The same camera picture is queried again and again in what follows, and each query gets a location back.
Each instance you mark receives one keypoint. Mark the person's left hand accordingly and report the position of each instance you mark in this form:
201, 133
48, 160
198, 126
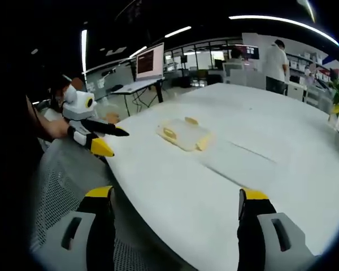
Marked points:
55, 128

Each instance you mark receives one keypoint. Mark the grey mesh chair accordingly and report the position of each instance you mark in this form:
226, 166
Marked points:
73, 180

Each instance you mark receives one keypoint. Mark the folding table black legs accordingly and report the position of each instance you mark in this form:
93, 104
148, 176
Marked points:
135, 86

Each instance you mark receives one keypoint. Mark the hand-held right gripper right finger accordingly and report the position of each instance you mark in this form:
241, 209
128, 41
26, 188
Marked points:
271, 242

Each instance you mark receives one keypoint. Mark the long ceiling light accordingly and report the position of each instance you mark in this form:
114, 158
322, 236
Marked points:
178, 31
285, 22
138, 51
84, 50

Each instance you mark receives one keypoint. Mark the computer monitor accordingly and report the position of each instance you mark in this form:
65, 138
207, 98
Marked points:
149, 62

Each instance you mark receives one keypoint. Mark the clear plastic box yellow clasps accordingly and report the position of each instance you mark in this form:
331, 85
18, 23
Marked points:
185, 134

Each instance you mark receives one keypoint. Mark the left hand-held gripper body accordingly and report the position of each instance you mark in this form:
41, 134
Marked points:
77, 108

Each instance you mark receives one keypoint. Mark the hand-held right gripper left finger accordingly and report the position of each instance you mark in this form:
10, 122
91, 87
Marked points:
84, 240

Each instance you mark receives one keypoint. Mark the storage shelf with boxes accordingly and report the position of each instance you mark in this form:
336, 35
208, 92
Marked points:
308, 63

